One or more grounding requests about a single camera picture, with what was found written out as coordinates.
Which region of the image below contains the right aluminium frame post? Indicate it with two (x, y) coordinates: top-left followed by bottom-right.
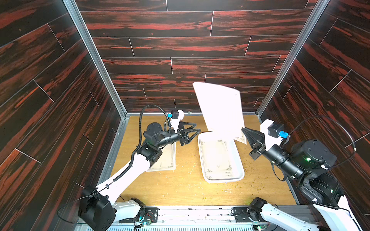
(256, 0), (330, 119)

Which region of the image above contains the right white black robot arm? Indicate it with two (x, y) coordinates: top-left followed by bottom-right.
(241, 123), (361, 231)

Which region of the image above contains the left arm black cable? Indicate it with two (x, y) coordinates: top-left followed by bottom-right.
(112, 104), (171, 182)

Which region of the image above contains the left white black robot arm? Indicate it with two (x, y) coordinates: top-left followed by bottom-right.
(78, 122), (201, 231)

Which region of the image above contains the left aluminium frame post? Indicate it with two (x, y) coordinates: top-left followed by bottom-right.
(62, 0), (127, 118)

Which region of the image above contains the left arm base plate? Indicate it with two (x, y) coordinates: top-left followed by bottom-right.
(137, 207), (159, 224)

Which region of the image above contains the white plastic storage tray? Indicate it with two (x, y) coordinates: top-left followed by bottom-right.
(198, 132), (245, 183)

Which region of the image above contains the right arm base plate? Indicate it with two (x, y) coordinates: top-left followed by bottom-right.
(231, 207), (253, 223)

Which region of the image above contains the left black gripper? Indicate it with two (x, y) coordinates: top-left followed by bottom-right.
(153, 123), (198, 150)

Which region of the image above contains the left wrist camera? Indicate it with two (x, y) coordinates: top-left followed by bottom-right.
(168, 109), (185, 133)

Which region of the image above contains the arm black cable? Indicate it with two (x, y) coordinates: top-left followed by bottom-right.
(112, 104), (171, 182)
(287, 115), (357, 168)

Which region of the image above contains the aluminium frame post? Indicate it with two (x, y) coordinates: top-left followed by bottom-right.
(62, 0), (127, 118)
(256, 0), (330, 119)

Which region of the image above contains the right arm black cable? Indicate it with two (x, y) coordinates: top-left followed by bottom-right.
(287, 115), (357, 168)

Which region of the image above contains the ornate stationery paper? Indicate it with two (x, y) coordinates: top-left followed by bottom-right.
(147, 143), (176, 172)
(193, 82), (247, 144)

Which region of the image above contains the front aluminium rail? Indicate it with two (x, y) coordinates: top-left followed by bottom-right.
(74, 205), (321, 231)

